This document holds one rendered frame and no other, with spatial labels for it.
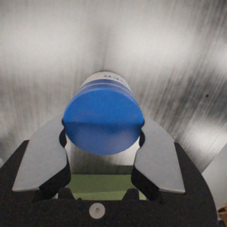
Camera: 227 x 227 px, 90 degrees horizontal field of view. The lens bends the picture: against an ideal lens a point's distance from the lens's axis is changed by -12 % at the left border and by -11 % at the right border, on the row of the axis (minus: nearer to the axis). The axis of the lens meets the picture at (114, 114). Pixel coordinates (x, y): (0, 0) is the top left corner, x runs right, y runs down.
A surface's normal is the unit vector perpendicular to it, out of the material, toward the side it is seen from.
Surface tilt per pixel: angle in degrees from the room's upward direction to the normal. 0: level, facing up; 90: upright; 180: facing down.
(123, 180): 90
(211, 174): 0
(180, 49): 0
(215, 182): 0
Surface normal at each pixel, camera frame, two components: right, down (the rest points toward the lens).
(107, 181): 0.04, -0.87
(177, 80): 0.04, 0.48
